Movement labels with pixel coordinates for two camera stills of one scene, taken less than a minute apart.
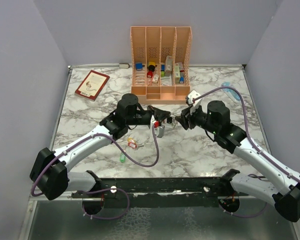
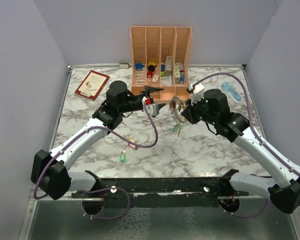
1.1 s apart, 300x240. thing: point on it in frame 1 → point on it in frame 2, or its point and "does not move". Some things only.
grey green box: x=169 y=65 does not move
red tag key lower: x=130 y=144 does not move
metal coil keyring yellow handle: x=174 y=122 → x=172 y=107
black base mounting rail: x=187 y=191 does not move
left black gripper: x=159 y=114 → x=148 y=90
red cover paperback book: x=92 y=85 does not move
